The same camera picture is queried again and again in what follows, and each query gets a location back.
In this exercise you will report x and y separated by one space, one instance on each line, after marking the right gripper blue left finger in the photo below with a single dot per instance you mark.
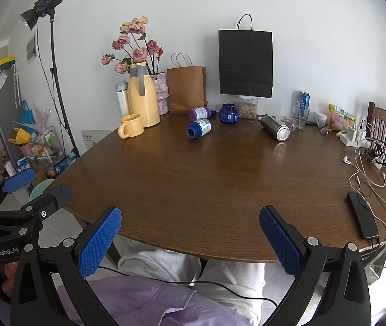
35 299

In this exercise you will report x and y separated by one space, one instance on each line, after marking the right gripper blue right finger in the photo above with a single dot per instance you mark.
345 300

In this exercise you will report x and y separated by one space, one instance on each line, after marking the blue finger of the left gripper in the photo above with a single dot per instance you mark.
49 202
18 181

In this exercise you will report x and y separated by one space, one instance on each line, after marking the blue supplement bottle white label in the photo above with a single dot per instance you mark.
198 128

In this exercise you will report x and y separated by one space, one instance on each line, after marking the small white cup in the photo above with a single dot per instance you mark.
320 120

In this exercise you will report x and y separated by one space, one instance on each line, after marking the left hand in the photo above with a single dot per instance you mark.
9 271

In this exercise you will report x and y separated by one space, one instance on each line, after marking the cluttered storage rack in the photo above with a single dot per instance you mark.
39 142

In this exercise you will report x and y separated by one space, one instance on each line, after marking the grey refrigerator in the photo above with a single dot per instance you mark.
10 111

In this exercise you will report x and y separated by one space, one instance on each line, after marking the black smartphone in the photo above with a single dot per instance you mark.
363 215

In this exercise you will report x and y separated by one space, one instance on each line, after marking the white trousers legs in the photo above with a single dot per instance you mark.
239 286

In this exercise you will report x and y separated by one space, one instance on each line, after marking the yellow mug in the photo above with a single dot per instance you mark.
130 126

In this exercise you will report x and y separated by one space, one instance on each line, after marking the white thermos bottle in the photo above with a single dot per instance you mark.
122 96

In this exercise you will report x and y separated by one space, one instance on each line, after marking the yellow thermos jug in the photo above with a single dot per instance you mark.
142 95

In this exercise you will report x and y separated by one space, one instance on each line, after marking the pink patterned vase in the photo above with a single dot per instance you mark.
162 92

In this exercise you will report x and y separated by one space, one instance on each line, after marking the white power strip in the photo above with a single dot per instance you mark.
353 137

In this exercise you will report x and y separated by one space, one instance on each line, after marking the pink flower bouquet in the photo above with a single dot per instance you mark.
136 48

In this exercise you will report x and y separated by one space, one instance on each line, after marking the purple supplement bottle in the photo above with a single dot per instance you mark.
201 112

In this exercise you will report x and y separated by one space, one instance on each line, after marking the brown paper bag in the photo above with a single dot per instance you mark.
186 83

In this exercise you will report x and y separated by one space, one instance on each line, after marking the wooden chair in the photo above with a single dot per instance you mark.
376 123

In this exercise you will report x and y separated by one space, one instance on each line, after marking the colourful snack bag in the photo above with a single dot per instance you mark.
339 119

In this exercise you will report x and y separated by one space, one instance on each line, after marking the stainless steel tumbler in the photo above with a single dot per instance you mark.
279 131

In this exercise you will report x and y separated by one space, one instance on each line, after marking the clear drinking glass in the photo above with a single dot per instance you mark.
300 122

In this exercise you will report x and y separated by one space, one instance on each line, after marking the dark blue jar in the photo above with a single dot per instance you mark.
228 113

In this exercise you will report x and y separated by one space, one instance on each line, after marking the blue drink can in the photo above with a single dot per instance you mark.
303 101

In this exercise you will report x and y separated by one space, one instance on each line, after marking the clear jar with grains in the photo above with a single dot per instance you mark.
247 107

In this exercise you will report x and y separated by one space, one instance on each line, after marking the black paper bag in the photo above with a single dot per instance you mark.
246 62

